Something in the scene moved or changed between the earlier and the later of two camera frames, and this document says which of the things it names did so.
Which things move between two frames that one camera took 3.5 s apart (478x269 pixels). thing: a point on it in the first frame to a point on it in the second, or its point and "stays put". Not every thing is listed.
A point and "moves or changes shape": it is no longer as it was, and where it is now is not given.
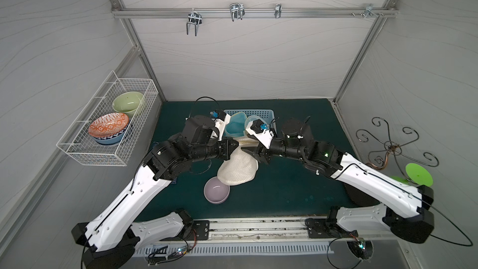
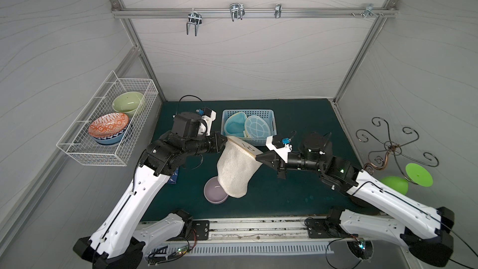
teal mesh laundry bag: [237, 124] stays put
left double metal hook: [194, 17] stays put
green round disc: [418, 175] stays put
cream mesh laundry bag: [242, 165] moves or changes shape
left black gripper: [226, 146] to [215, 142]
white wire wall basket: [107, 129] stays put
